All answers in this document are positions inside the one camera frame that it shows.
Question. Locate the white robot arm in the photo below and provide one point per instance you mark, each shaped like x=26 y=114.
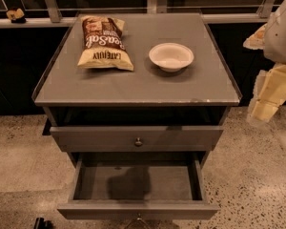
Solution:
x=271 y=38

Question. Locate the sea salt chips bag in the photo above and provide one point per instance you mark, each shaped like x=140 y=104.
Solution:
x=103 y=46

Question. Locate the grey drawer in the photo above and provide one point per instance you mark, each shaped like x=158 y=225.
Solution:
x=136 y=138
x=155 y=185

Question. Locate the grey top drawer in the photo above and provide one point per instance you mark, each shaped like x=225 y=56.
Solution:
x=136 y=138

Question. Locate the small yellow black object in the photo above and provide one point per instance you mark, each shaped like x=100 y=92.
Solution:
x=16 y=16

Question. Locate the metal window railing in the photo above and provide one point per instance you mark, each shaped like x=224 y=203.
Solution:
x=50 y=13

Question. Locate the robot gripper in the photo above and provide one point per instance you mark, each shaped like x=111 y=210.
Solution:
x=280 y=39

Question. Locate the white paper bowl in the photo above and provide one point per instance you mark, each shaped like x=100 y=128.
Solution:
x=171 y=57

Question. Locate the grey drawer cabinet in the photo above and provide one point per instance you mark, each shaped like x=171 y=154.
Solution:
x=200 y=95

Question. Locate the black object on floor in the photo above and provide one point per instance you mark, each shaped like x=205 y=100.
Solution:
x=40 y=223

